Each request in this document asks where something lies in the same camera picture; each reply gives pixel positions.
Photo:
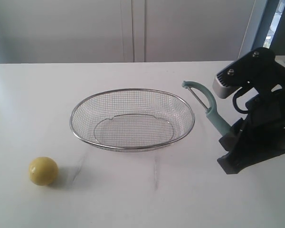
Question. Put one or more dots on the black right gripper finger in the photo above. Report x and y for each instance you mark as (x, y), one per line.
(229, 140)
(241, 155)

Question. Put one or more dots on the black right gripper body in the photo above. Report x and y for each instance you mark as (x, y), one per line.
(263, 132)

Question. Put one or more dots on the teal handled peeler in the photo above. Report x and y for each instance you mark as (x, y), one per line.
(211, 112)

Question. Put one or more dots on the yellow lemon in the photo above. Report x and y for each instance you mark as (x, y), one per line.
(43, 171)

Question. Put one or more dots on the white cabinet doors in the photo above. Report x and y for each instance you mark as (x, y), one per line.
(94, 31)

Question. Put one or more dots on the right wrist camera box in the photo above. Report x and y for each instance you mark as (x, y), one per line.
(242, 71)

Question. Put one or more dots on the metal wire mesh basket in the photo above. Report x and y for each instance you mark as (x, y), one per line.
(131, 120)

